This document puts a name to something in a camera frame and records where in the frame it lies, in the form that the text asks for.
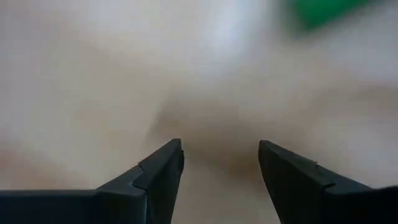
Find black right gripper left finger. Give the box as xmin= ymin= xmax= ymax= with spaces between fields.
xmin=0 ymin=138 xmax=185 ymax=224

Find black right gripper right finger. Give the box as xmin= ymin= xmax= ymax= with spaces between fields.
xmin=258 ymin=139 xmax=398 ymax=224

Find green wooden cylinder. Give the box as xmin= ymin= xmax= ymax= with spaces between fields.
xmin=284 ymin=0 xmax=377 ymax=32

